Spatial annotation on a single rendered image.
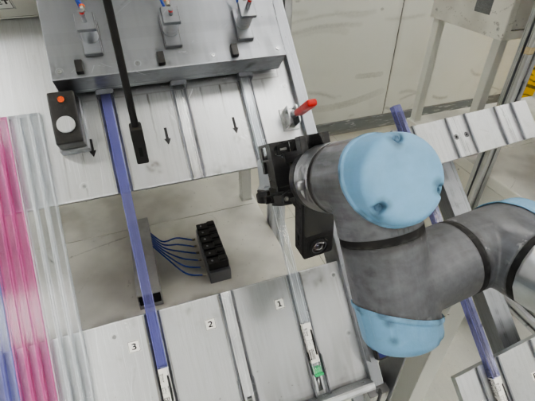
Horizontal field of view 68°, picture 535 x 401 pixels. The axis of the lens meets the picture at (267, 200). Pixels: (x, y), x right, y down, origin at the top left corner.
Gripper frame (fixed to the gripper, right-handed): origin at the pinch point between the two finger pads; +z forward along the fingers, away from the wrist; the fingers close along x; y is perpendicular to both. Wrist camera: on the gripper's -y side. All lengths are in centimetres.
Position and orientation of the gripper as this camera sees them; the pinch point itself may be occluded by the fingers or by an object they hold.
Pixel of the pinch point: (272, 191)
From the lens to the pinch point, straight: 63.5
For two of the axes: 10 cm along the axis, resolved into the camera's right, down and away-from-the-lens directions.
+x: -9.4, 2.1, -2.7
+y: -1.8, -9.8, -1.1
